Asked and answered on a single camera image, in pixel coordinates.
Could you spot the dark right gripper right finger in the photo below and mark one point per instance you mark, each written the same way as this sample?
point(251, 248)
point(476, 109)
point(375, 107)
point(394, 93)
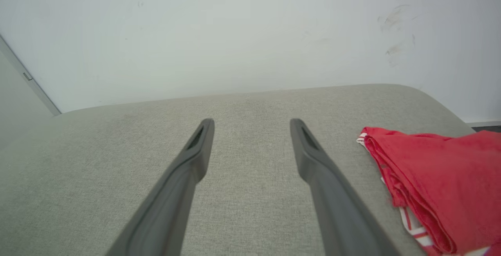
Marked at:
point(340, 217)

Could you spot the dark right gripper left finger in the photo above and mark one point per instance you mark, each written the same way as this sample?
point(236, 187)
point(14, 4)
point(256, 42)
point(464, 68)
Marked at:
point(164, 217)

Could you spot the red and white basketball jersey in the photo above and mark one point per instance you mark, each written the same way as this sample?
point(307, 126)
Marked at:
point(450, 177)

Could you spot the grey metal wall rail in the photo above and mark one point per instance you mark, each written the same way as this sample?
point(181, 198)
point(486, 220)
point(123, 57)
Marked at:
point(35, 85)

